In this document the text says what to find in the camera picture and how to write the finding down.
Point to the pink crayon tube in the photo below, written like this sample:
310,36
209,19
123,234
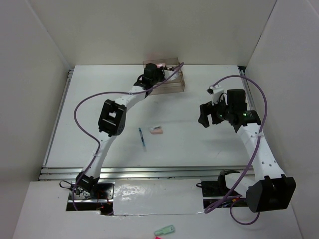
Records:
159,65

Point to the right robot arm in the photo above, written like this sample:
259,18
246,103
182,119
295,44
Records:
271,189

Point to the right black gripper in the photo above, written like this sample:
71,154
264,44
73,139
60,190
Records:
207,109

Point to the blue gel pen center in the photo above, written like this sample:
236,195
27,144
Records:
142,140

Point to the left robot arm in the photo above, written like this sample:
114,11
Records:
111,123

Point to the green clear object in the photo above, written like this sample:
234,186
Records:
165,231

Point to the tiered clear acrylic organizer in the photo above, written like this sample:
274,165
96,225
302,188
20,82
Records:
175,84

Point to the white front cover board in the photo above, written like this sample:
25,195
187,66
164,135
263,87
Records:
157,197

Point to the aluminium frame rail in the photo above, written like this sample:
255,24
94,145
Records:
185,149

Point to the pink eraser with sharpener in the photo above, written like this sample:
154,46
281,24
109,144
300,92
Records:
156,130

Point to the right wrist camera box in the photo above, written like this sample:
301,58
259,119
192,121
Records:
216,92

